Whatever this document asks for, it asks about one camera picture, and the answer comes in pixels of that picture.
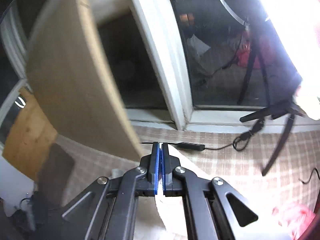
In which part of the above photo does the pine wood board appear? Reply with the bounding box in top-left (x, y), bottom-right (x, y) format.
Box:
top-left (2, 87), bottom-right (58, 180)

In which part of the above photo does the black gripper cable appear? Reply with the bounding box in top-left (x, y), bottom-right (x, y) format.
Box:
top-left (299, 169), bottom-right (320, 184)

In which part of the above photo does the light plywood board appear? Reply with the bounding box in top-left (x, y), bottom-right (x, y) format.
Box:
top-left (26, 0), bottom-right (144, 162)

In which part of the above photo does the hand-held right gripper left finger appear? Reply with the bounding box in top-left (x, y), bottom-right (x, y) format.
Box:
top-left (61, 142), bottom-right (160, 240)

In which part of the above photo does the black cable with inline controller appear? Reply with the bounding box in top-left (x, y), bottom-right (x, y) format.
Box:
top-left (140, 120), bottom-right (264, 153)

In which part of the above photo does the brown folded cloth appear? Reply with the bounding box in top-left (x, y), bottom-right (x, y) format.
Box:
top-left (37, 144), bottom-right (75, 205)

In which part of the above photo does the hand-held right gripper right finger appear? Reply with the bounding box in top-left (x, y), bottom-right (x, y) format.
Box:
top-left (162, 142), bottom-right (259, 240)

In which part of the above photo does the black tripod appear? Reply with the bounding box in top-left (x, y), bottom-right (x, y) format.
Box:
top-left (239, 99), bottom-right (306, 177)

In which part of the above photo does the white window frame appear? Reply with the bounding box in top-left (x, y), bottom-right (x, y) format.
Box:
top-left (0, 0), bottom-right (320, 133)

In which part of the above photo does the pink garment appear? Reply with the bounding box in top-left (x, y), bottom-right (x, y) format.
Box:
top-left (272, 204), bottom-right (317, 238)

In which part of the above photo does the beige plaid blanket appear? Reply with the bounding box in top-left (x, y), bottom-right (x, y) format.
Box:
top-left (57, 125), bottom-right (320, 240)

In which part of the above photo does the ring light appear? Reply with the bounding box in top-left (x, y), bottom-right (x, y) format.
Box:
top-left (250, 0), bottom-right (320, 120)

